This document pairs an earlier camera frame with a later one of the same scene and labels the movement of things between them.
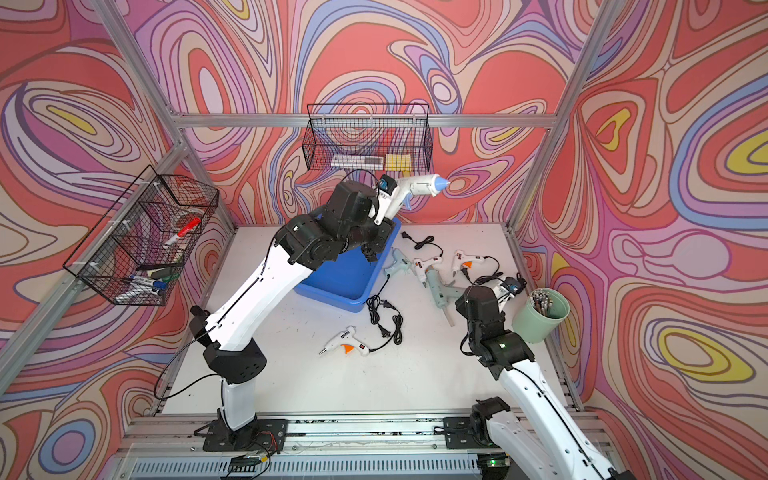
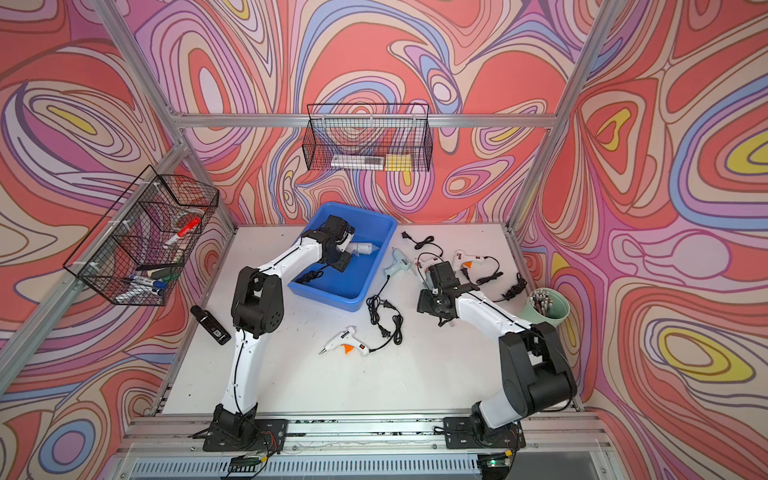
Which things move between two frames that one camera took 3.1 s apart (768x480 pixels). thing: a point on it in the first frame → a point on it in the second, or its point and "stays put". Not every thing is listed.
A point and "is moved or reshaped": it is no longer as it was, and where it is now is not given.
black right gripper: [461, 306] → [424, 304]
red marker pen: [184, 230] stays put
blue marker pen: [149, 282] stays put
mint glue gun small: [401, 263] stays put
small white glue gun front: [347, 342] stays put
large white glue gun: [392, 193] is moved or reshaped
